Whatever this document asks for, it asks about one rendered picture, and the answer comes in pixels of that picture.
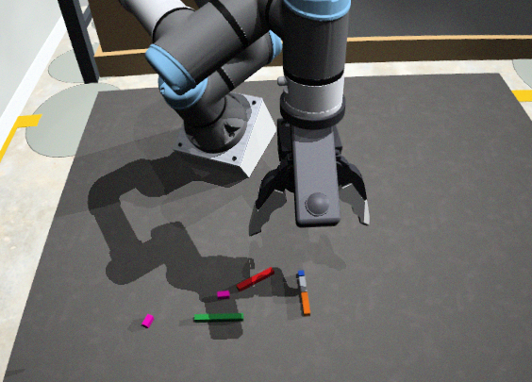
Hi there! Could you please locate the red rod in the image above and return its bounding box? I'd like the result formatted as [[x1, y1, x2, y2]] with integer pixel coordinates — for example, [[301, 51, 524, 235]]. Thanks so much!
[[237, 268, 274, 291]]

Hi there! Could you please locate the grey rod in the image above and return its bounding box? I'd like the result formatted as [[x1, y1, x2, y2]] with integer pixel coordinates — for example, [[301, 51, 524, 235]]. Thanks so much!
[[299, 276, 307, 292]]

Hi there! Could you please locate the green rod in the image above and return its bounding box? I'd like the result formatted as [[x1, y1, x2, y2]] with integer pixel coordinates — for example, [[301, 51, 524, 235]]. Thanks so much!
[[194, 313, 243, 323]]

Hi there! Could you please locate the small magenta block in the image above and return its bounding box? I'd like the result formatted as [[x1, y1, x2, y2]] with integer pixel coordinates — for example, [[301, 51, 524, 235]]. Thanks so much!
[[142, 314, 154, 328], [217, 291, 230, 300]]

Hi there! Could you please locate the orange rod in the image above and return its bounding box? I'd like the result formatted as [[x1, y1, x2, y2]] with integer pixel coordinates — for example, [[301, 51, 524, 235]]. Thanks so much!
[[301, 292, 310, 317]]

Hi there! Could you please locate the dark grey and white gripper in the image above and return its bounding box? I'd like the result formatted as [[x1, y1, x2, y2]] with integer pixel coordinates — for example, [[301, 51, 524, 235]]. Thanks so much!
[[249, 92, 370, 236]]

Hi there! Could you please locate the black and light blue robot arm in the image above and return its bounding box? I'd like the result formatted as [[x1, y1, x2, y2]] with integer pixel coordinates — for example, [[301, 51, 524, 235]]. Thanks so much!
[[119, 0, 351, 227]]

